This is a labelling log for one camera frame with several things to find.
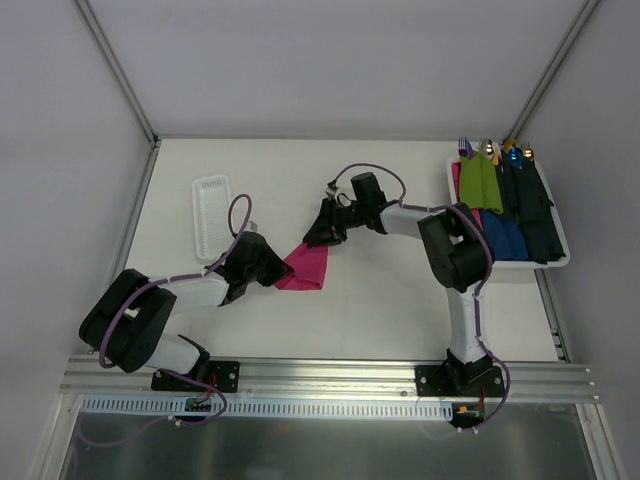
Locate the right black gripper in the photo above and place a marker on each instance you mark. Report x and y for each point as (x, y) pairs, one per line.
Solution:
(330, 220)

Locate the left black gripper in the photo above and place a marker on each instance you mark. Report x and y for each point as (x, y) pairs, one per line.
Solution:
(267, 261)

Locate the magenta paper napkin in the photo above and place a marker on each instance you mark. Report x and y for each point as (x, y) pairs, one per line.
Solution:
(309, 266)

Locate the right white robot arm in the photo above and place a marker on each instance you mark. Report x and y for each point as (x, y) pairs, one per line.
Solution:
(458, 255)

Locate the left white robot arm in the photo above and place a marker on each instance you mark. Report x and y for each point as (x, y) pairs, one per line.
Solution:
(127, 324)

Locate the green rolled napkin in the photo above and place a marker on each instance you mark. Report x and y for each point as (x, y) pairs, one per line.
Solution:
(478, 184)

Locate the blue rolled napkin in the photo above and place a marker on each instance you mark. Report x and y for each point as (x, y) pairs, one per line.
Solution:
(504, 236)

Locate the dark navy rolled napkin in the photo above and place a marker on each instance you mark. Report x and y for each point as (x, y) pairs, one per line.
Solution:
(508, 190)

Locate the dark teal rolled napkin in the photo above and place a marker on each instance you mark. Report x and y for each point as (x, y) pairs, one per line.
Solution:
(535, 218)

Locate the white napkin tray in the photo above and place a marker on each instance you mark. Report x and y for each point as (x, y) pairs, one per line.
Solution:
(518, 264)

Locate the white slotted cutlery basket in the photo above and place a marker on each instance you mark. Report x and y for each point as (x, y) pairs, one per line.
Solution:
(211, 201)

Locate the purple fork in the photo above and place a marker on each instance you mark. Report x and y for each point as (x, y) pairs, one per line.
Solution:
(465, 149)

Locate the silver spoon in tray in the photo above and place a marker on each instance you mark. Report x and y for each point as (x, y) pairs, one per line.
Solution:
(490, 150)

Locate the blue spoon in tray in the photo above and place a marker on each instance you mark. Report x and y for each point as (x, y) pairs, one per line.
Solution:
(516, 157)

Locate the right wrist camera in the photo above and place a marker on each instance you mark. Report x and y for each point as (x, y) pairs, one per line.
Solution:
(332, 190)

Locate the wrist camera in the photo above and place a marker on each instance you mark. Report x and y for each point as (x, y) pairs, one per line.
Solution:
(252, 227)
(332, 190)

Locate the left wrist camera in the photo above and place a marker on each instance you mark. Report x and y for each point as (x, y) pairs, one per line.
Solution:
(252, 227)

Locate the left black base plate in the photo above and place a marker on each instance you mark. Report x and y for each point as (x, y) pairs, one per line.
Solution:
(225, 375)

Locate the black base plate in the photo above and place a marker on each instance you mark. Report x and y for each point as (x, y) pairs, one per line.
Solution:
(453, 379)
(225, 375)

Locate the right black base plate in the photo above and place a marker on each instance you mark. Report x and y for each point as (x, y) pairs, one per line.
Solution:
(453, 379)

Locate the white slotted cable duct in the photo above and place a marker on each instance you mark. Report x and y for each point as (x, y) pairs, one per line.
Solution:
(269, 408)

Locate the aluminium mounting rail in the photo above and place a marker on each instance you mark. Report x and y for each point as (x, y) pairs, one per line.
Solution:
(342, 380)

